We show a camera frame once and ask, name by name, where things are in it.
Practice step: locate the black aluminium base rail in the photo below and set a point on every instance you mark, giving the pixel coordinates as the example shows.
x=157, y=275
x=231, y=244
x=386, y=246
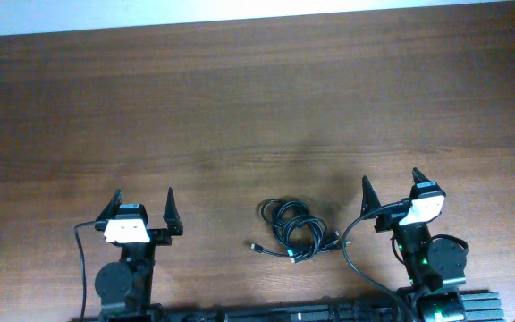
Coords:
x=451, y=306

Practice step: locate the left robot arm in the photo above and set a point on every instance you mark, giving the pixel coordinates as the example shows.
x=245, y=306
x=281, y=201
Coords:
x=125, y=286

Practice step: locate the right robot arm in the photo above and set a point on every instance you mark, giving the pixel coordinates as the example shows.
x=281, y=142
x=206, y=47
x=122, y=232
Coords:
x=434, y=264

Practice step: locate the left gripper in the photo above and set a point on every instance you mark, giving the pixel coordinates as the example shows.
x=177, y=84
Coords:
x=160, y=237

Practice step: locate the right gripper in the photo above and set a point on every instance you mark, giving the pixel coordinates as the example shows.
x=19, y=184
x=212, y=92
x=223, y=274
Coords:
x=390, y=216

